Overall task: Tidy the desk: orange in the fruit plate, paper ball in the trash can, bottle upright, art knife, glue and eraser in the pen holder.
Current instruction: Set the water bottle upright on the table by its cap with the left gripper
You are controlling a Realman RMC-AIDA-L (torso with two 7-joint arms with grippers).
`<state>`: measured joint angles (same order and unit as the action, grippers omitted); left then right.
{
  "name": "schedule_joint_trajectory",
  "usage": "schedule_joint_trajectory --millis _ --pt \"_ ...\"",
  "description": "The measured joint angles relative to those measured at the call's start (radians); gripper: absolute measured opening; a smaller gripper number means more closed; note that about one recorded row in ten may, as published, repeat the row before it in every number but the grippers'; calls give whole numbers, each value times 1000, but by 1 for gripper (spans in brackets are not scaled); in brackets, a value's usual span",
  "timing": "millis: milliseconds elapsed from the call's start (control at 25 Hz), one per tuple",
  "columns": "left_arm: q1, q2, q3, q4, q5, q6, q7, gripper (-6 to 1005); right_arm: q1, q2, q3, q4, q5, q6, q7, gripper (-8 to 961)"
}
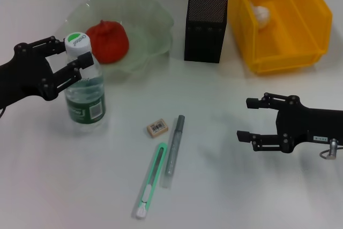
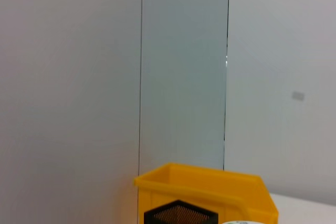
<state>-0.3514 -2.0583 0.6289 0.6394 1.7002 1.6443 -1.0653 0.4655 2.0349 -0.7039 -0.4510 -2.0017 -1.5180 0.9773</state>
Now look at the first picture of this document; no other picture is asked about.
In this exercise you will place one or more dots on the green utility knife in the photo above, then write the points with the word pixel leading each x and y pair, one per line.
pixel 151 175

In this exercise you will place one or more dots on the beige eraser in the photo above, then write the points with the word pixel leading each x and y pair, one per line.
pixel 158 128

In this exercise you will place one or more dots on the black mesh pen holder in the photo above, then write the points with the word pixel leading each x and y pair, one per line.
pixel 205 33

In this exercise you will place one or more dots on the green glass fruit plate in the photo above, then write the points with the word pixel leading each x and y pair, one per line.
pixel 150 25

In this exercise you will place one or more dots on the clear bottle with green label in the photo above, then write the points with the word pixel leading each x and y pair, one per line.
pixel 85 100

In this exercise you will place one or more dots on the yellow plastic bin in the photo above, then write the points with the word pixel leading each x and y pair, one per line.
pixel 294 38

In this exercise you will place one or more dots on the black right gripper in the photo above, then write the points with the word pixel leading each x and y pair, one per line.
pixel 311 124

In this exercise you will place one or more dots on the gray pen in clear sleeve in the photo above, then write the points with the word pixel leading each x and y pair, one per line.
pixel 174 151

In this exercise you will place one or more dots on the white paper ball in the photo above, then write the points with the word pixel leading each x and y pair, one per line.
pixel 261 15

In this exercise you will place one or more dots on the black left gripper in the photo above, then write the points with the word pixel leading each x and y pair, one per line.
pixel 24 76

